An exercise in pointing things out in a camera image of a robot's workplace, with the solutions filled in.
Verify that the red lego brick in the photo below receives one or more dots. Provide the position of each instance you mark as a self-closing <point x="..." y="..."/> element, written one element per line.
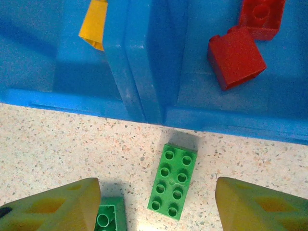
<point x="273" y="26"/>
<point x="235" y="57"/>

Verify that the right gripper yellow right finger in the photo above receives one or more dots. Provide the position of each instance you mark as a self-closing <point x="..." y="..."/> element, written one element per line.
<point x="264" y="211"/>

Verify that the yellow lego brick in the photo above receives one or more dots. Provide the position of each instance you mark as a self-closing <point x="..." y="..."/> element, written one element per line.
<point x="93" y="26"/>

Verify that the blue plastic bin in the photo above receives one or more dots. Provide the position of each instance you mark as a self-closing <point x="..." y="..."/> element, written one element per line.
<point x="197" y="101"/>
<point x="36" y="72"/>

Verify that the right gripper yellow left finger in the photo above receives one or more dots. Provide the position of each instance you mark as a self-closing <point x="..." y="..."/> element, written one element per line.
<point x="48" y="211"/>

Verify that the green lego brick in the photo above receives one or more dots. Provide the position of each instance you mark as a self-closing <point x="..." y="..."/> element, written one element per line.
<point x="172" y="185"/>
<point x="116" y="213"/>

